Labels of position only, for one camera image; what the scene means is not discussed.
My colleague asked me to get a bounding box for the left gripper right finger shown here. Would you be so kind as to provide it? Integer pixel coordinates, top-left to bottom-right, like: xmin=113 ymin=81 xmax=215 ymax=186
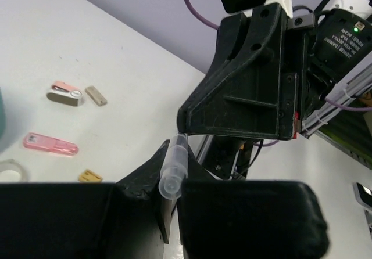
xmin=177 ymin=151 xmax=330 ymax=258

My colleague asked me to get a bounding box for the small yellow eraser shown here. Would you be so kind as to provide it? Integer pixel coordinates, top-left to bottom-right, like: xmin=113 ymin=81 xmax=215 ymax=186
xmin=78 ymin=169 xmax=103 ymax=183

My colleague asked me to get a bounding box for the grey eraser block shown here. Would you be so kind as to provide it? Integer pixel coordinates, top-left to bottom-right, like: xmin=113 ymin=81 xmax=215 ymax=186
xmin=85 ymin=86 xmax=108 ymax=107

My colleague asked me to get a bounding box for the teal round compartment organizer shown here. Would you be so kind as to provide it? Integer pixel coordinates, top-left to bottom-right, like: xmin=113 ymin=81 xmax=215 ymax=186
xmin=0 ymin=92 xmax=6 ymax=138

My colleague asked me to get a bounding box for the aluminium rail left edge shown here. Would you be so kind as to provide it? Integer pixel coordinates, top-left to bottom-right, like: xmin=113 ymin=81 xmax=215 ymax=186
xmin=299 ymin=64 xmax=372 ymax=167

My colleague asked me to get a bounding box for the pink and grey stapler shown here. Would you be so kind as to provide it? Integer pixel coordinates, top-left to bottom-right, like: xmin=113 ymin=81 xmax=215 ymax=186
xmin=46 ymin=81 xmax=84 ymax=107

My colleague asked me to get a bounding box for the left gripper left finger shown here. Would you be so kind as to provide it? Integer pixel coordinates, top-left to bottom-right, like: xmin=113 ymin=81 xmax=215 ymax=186
xmin=1 ymin=141 xmax=173 ymax=258

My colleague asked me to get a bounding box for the pink translucent correction tape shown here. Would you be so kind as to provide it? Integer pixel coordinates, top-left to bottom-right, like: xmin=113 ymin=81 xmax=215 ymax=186
xmin=23 ymin=132 xmax=79 ymax=156

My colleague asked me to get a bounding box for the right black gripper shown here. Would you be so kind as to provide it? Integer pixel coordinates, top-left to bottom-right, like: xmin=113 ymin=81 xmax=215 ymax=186
xmin=177 ymin=3 xmax=316 ymax=140

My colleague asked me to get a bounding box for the clear tape roll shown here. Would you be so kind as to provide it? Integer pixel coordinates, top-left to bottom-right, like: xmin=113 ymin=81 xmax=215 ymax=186
xmin=1 ymin=159 xmax=30 ymax=182

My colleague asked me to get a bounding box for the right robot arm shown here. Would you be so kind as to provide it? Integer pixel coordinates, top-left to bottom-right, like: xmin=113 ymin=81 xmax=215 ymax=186
xmin=177 ymin=3 xmax=371 ymax=140

